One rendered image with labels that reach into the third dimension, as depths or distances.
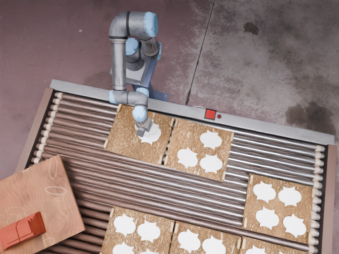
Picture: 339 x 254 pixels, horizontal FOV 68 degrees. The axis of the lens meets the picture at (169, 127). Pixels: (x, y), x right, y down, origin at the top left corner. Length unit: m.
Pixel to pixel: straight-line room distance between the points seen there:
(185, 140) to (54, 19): 2.52
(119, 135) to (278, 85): 1.97
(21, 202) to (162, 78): 1.87
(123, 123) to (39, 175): 0.62
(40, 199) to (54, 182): 0.13
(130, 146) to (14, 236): 0.82
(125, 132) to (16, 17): 2.55
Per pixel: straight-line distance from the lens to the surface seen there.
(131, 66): 1.88
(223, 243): 1.74
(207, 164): 1.71
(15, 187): 1.88
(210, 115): 1.80
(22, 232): 1.70
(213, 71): 2.99
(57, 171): 1.77
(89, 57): 3.23
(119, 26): 1.36
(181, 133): 1.74
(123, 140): 1.77
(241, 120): 1.84
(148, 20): 1.34
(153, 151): 1.72
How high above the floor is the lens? 2.63
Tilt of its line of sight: 75 degrees down
